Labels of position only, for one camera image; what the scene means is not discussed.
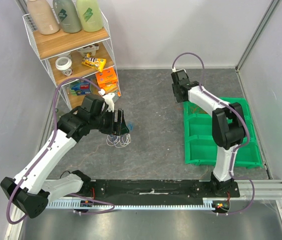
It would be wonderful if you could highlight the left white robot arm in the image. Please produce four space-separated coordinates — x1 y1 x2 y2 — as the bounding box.
0 93 129 219

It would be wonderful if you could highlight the chobani yogurt pack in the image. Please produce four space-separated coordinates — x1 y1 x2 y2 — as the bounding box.
76 43 99 57

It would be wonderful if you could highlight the green compartment bin tray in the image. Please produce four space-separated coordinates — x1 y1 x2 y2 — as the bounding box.
183 97 263 169

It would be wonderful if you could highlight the blue snack package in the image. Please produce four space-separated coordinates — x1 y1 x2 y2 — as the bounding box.
69 79 92 96

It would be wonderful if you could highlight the grey green bottle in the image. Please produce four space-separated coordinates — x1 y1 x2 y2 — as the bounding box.
52 0 82 34

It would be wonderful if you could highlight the light green bottle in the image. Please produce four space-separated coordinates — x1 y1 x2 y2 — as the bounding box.
76 0 103 33

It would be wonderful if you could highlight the beige bottle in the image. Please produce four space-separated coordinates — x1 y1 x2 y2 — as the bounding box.
27 0 59 35

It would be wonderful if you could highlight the orange snack box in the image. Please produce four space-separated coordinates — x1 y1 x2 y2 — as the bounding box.
95 67 118 87
100 82 121 97

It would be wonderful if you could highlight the white lidded paper cup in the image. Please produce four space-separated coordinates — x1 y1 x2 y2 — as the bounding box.
55 56 73 76

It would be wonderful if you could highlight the grey slotted cable duct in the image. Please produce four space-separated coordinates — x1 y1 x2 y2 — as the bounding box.
46 197 223 211

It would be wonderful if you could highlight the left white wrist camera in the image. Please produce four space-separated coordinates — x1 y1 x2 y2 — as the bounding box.
98 89 119 112

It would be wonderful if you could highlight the white cable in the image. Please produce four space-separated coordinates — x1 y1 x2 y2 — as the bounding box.
105 133 132 149

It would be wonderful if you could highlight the orange cable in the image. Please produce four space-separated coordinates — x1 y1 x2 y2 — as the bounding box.
189 104 206 115

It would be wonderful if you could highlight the top orange snack box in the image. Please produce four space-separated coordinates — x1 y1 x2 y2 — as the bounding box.
95 67 118 87

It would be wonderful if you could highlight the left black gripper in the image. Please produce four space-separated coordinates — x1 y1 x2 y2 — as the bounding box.
90 107 129 136

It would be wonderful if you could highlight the white wire wooden shelf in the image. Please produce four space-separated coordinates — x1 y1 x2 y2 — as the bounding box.
22 7 122 112

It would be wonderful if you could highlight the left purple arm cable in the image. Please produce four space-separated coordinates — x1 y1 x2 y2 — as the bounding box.
6 77 116 224

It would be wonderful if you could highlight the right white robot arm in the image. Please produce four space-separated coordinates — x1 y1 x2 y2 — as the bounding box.
171 68 250 198

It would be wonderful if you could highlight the lower orange snack box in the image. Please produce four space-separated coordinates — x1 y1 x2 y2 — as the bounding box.
100 82 121 97

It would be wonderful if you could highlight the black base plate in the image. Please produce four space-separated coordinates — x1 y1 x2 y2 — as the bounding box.
78 179 240 199

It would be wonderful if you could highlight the yellow candy bag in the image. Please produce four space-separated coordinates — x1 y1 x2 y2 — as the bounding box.
81 53 107 73

